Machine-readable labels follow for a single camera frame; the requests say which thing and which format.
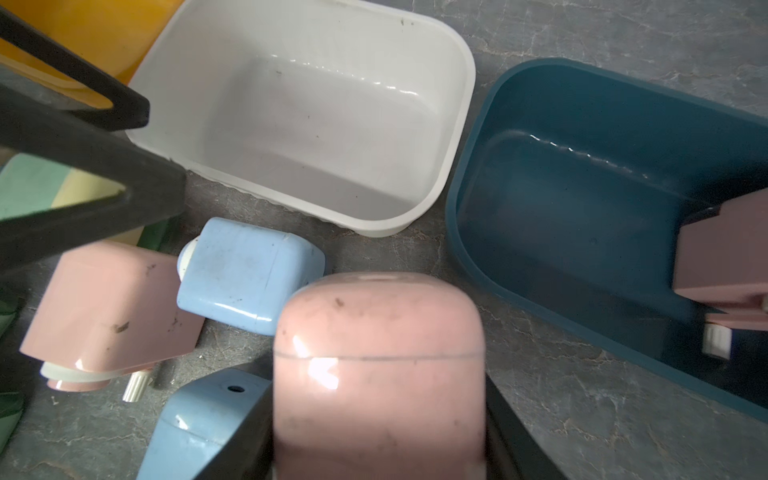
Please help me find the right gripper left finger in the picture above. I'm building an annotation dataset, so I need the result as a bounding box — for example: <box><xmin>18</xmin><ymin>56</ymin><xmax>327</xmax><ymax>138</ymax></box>
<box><xmin>195</xmin><ymin>384</ymin><xmax>274</xmax><ymax>480</ymax></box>

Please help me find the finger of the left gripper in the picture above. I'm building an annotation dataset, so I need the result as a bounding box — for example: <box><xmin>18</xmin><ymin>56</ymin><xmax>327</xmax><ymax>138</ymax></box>
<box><xmin>1</xmin><ymin>7</ymin><xmax>150</xmax><ymax>131</ymax></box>
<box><xmin>1</xmin><ymin>87</ymin><xmax>186</xmax><ymax>272</ymax></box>

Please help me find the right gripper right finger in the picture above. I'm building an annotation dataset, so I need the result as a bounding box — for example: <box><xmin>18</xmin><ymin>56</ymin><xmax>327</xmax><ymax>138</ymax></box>
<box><xmin>485</xmin><ymin>374</ymin><xmax>567</xmax><ymax>480</ymax></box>

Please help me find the yellow storage box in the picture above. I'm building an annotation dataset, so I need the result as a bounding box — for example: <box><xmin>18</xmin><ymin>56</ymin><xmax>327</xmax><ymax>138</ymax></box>
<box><xmin>1</xmin><ymin>0</ymin><xmax>183</xmax><ymax>109</ymax></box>

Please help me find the pink sharpener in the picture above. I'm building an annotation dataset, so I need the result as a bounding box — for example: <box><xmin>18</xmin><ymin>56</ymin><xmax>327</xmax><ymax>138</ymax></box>
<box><xmin>672</xmin><ymin>189</ymin><xmax>767</xmax><ymax>360</ymax></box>
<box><xmin>20</xmin><ymin>241</ymin><xmax>204</xmax><ymax>402</ymax></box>
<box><xmin>273</xmin><ymin>272</ymin><xmax>486</xmax><ymax>479</ymax></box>

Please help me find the white storage box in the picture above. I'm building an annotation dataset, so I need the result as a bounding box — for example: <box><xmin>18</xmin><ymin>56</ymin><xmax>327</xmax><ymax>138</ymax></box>
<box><xmin>128</xmin><ymin>1</ymin><xmax>476</xmax><ymax>237</ymax></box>

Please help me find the teal storage box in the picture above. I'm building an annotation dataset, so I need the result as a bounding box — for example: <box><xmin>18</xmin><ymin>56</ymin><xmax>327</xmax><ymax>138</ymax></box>
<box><xmin>445</xmin><ymin>58</ymin><xmax>767</xmax><ymax>420</ymax></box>

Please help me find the blue sharpener center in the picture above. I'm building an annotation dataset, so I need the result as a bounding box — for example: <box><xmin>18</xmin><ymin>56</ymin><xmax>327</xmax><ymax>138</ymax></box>
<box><xmin>137</xmin><ymin>367</ymin><xmax>271</xmax><ymax>480</ymax></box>

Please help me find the blue sharpener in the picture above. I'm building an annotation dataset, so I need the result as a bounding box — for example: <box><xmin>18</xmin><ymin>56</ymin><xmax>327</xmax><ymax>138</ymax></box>
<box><xmin>137</xmin><ymin>367</ymin><xmax>271</xmax><ymax>480</ymax></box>
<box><xmin>177</xmin><ymin>217</ymin><xmax>326</xmax><ymax>336</ymax></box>

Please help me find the green sharpener upper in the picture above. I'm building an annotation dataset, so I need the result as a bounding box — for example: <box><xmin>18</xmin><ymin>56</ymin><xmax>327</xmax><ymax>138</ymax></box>
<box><xmin>1</xmin><ymin>154</ymin><xmax>125</xmax><ymax>220</ymax></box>

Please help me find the blue sharpener upper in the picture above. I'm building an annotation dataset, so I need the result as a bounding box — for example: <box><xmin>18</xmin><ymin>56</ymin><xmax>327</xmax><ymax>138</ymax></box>
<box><xmin>177</xmin><ymin>217</ymin><xmax>326</xmax><ymax>336</ymax></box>

